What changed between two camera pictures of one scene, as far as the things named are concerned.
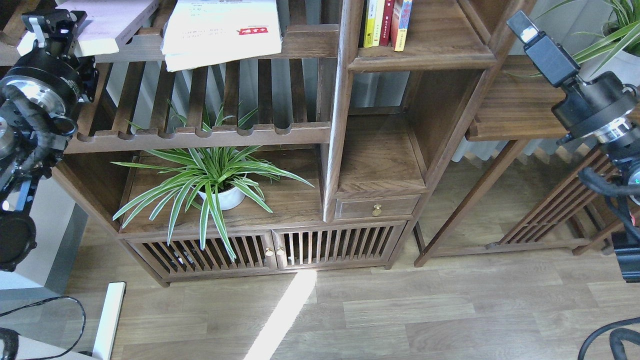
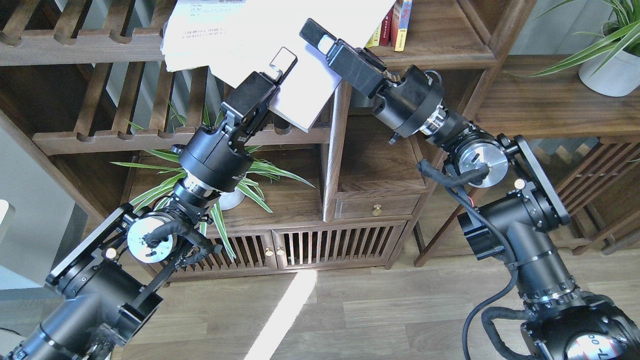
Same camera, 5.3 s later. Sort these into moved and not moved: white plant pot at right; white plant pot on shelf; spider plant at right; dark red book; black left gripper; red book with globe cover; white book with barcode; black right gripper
Moved: black left gripper; black right gripper; white book with barcode
Not moved: spider plant at right; white plant pot at right; red book with globe cover; dark red book; white plant pot on shelf
